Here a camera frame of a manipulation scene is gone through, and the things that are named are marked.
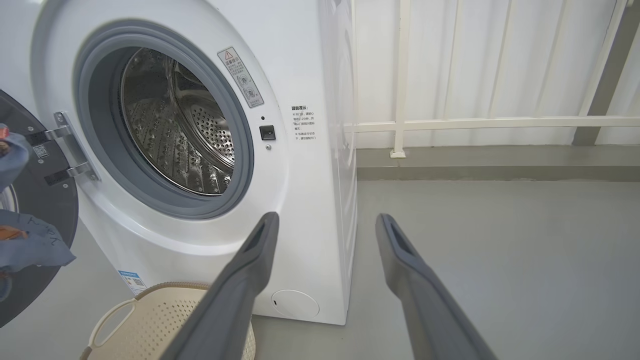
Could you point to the black square door latch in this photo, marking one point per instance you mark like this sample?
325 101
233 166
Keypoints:
267 132

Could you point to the stainless steel washer drum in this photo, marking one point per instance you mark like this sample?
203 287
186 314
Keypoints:
165 130

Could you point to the metal door hinge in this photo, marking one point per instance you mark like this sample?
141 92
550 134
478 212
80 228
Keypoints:
70 145

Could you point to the blue energy label sticker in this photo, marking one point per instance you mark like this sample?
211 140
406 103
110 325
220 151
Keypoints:
133 283

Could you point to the grey rubber door gasket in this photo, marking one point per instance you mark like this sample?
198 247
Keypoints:
100 75

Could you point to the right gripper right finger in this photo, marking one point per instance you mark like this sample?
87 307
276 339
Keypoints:
430 310

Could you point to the black round washing machine door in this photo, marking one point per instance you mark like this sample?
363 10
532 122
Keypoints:
50 210

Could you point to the white metal railing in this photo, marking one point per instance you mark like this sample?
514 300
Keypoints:
500 122

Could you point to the blue cartoon print garment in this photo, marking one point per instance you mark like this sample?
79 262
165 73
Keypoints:
35 247

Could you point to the printed instruction text label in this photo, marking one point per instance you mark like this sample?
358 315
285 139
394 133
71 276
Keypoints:
303 122

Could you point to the round white filter cover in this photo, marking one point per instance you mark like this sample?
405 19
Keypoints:
295 303

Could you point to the cream perforated laundry basket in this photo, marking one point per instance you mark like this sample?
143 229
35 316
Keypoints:
150 325

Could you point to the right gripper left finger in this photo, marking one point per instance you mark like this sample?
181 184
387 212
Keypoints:
235 300

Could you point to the white front-load washing machine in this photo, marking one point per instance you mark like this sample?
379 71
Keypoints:
300 200

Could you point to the warning sticker with red triangle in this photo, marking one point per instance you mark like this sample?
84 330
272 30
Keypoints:
241 77

